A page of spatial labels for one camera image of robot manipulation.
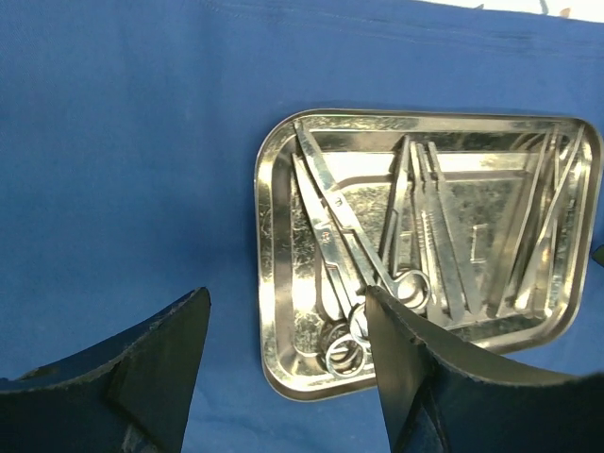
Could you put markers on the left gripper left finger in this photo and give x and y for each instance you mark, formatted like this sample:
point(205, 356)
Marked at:
point(129, 393)

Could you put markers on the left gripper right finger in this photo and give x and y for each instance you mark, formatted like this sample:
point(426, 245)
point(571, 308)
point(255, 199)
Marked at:
point(439, 393)

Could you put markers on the steel tweezers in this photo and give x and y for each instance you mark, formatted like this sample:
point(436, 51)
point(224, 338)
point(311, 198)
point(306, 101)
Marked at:
point(521, 219)
point(455, 257)
point(540, 258)

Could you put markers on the blue surgical cloth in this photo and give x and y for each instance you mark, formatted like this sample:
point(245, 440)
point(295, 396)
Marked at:
point(129, 134)

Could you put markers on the steel forceps in tray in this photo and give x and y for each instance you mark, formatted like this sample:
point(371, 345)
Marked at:
point(430, 236)

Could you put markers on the stainless steel tray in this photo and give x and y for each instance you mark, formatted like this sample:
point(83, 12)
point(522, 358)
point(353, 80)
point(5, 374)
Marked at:
point(481, 224)

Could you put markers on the steel scalpel handle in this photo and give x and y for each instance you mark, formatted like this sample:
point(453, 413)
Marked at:
point(389, 243)

